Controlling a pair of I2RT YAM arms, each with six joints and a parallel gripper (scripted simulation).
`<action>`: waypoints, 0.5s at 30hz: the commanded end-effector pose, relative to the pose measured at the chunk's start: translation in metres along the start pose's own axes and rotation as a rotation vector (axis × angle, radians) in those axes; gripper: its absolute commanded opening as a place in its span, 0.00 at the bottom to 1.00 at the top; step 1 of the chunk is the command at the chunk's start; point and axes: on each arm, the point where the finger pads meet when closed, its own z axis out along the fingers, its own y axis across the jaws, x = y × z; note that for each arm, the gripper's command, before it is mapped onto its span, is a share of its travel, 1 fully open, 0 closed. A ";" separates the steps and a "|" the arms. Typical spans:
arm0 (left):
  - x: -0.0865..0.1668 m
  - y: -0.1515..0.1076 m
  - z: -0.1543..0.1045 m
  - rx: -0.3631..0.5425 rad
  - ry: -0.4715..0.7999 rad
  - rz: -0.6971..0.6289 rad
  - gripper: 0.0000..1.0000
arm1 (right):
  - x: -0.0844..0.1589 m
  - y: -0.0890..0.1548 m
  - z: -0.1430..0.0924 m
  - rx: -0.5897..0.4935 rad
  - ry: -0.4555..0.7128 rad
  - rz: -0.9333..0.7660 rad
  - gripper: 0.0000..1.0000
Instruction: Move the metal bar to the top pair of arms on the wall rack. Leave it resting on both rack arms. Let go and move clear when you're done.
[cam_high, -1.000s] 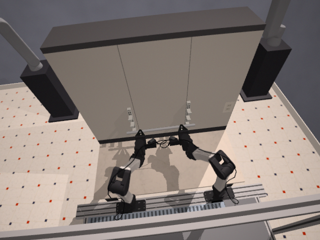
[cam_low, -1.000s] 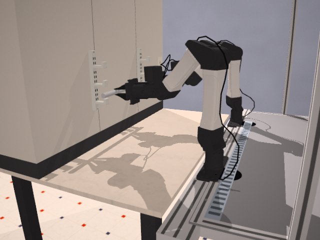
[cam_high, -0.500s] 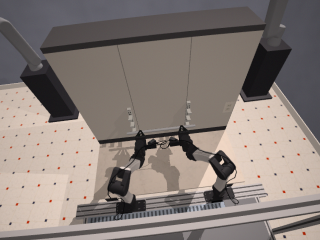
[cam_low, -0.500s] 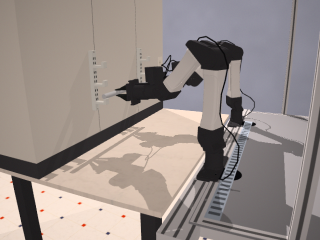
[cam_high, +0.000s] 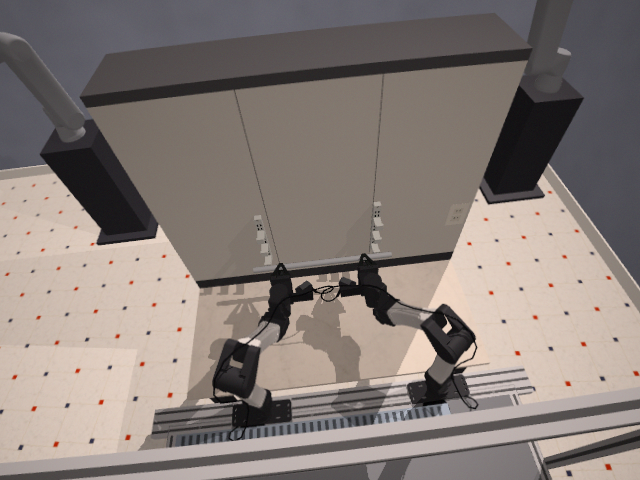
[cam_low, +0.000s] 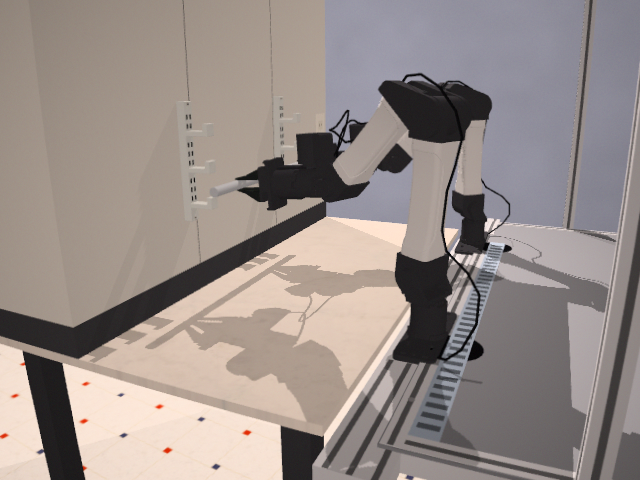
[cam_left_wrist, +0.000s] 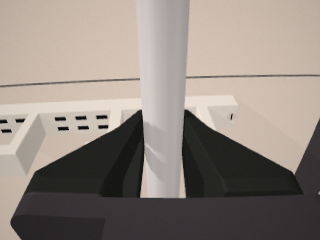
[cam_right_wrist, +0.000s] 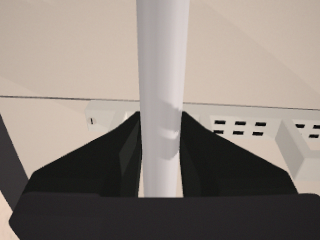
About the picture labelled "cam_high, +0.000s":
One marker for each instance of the beige wall panel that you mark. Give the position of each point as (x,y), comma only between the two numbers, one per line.
(308,129)

